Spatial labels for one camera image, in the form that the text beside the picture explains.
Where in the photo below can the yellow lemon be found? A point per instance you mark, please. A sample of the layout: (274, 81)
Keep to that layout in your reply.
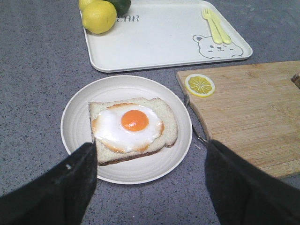
(99, 16)
(82, 4)

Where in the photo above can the wooden cutting board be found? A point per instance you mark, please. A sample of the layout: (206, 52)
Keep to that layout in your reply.
(254, 111)

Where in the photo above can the lemon slice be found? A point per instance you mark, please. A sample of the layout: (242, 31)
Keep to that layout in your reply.
(199, 85)

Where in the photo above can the white bear tray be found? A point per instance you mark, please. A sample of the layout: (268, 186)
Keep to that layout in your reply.
(163, 33)

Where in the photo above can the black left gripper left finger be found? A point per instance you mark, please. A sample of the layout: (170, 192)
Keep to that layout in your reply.
(58, 197)

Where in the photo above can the green lime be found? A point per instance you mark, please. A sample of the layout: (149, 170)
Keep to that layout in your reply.
(121, 6)

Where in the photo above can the fried egg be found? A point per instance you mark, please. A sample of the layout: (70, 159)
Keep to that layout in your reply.
(127, 127)

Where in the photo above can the metal cutting board handle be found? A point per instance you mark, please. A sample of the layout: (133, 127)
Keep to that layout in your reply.
(186, 104)

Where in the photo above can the yellow plastic knife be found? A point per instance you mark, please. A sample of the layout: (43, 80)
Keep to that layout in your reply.
(217, 21)

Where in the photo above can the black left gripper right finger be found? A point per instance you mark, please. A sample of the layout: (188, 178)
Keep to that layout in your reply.
(244, 195)

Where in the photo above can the bread slice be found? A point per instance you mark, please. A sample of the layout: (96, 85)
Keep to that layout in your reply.
(168, 138)
(296, 79)

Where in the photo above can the yellow plastic fork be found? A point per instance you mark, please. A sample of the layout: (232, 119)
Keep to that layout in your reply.
(214, 32)

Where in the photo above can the white round plate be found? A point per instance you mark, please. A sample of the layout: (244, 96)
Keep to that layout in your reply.
(75, 127)

